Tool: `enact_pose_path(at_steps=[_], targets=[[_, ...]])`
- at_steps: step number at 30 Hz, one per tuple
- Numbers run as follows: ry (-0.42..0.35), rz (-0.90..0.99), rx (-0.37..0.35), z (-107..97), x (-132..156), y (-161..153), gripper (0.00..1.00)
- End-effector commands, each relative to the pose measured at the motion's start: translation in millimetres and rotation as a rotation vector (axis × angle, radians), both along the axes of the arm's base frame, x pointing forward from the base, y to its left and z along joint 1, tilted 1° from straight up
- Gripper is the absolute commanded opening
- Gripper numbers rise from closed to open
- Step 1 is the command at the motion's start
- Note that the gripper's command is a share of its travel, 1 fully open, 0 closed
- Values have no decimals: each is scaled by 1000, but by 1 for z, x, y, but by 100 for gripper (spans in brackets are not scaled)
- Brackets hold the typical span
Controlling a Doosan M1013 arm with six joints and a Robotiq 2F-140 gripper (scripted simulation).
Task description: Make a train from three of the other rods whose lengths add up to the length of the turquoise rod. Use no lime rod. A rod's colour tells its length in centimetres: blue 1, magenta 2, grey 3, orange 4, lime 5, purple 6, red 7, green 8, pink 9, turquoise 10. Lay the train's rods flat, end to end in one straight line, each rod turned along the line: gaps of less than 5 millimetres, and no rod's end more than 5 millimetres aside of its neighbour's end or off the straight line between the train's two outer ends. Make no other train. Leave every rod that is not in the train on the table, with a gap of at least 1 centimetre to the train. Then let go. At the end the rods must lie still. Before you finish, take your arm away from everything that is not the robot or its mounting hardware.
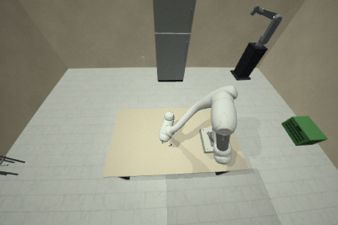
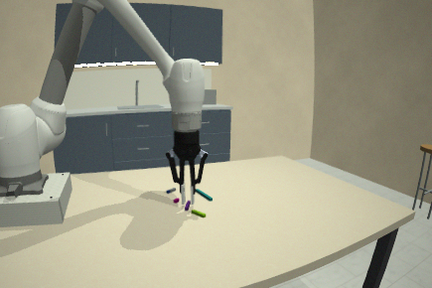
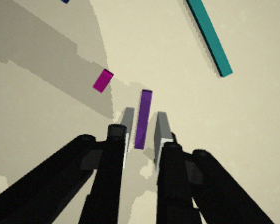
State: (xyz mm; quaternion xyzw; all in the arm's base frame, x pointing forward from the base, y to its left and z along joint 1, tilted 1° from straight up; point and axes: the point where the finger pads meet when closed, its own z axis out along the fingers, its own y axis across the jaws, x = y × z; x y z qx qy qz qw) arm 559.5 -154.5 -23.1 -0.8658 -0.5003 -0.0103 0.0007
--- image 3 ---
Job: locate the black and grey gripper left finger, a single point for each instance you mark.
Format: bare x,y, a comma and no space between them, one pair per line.
42,194

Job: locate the short magenta rod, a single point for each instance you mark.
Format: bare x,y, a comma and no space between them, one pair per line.
103,80

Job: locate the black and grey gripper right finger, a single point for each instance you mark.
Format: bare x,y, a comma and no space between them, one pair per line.
221,199

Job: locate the turquoise rod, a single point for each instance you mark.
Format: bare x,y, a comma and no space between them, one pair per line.
211,39

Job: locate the purple rod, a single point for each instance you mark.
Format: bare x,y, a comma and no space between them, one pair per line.
143,117

